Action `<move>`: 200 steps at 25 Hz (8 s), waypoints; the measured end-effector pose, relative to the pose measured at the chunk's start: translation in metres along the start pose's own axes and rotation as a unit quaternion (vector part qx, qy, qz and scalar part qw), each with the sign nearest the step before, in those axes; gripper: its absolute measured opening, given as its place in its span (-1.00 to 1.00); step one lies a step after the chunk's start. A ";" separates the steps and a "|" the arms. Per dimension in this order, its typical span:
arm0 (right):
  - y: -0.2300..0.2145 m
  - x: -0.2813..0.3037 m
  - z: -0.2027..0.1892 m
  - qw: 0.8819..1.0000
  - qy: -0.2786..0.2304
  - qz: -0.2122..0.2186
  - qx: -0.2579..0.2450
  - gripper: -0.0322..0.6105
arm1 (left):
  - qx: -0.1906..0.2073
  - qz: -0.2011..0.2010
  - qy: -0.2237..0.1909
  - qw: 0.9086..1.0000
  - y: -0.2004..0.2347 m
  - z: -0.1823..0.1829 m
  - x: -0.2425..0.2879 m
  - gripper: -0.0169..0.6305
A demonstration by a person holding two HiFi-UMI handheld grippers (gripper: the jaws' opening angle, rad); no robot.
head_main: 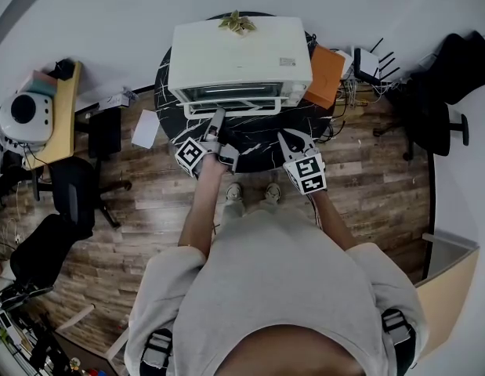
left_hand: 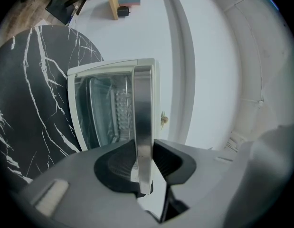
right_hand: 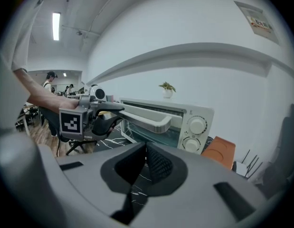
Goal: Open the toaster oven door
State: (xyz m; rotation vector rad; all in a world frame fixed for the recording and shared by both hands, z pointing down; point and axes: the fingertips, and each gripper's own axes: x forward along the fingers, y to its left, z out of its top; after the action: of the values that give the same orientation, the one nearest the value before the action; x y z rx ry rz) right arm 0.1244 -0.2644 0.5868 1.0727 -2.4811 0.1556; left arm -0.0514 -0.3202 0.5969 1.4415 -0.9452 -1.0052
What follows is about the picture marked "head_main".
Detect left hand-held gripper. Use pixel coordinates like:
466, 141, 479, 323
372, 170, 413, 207
173, 107, 241, 179

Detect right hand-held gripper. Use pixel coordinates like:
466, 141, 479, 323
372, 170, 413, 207
277, 128, 329, 197

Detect white glass oven door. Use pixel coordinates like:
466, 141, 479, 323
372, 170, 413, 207
175, 95, 290, 119

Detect white oven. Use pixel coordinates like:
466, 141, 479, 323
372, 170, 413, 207
167, 16, 314, 119

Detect person's left forearm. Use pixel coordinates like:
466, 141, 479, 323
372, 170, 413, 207
177, 157, 227, 256

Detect person's right forearm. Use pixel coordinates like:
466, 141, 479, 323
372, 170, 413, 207
310, 190, 359, 252

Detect black marble round table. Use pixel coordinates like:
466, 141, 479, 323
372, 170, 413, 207
154, 12, 337, 174

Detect person's right shoe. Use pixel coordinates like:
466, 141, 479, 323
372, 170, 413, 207
264, 182, 282, 205

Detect person's shoe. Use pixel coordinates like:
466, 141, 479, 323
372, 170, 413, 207
225, 182, 243, 203
264, 182, 282, 205

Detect person's left shoe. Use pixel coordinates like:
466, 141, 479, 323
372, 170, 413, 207
225, 182, 243, 203

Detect white paper sheet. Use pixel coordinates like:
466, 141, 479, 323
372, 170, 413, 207
131, 109, 161, 150

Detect orange box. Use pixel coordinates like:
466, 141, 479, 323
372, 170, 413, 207
303, 44, 346, 110

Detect person's grey trousers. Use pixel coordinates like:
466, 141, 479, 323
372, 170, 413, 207
220, 196, 306, 226

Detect small potted plant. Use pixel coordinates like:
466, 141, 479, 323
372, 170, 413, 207
218, 9, 258, 37

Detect long white box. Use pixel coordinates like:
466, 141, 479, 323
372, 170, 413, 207
96, 88, 139, 111

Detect white router with black antennas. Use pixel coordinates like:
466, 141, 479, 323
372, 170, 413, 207
353, 37, 400, 88

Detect black computer case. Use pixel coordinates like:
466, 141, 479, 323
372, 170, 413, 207
88, 110, 122, 160

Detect black office chair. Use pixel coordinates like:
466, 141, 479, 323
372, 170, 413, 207
373, 30, 485, 162
9, 157, 132, 289

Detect person's grey sweatshirt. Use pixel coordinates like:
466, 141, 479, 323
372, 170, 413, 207
124, 209, 429, 376

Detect yellow desk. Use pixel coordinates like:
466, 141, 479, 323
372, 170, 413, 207
21, 60, 83, 171

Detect small black box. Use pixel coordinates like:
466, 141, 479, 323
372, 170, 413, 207
53, 59, 77, 81

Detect pastel book stack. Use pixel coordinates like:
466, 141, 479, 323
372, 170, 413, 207
16, 70, 59, 97

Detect white domed device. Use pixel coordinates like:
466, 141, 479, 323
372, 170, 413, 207
0, 91, 57, 152

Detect light wooden table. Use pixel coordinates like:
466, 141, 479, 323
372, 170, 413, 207
414, 229, 482, 362

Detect dark table with white legs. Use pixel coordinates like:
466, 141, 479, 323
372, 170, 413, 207
53, 303, 129, 376

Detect bundle of cables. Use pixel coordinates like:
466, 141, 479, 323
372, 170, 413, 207
335, 78, 396, 109

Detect black grey shoulder strap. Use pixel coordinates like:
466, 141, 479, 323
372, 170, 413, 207
142, 329, 175, 370
381, 307, 418, 367

